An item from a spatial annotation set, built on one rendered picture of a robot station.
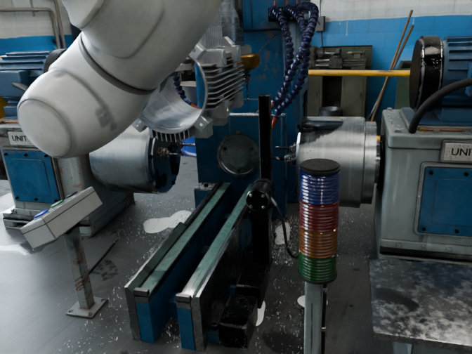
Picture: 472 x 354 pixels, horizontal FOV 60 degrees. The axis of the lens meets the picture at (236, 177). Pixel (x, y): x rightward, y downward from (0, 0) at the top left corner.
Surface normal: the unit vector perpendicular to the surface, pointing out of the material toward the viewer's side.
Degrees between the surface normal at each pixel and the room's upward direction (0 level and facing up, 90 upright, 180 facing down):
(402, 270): 0
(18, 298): 0
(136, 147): 62
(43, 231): 90
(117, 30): 121
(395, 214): 90
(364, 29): 90
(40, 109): 90
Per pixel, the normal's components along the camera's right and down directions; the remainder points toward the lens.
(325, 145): -0.24, -0.25
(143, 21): 0.15, 0.71
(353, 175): -0.26, 0.26
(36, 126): -0.31, 0.45
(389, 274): -0.04, -0.93
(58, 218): 0.86, -0.35
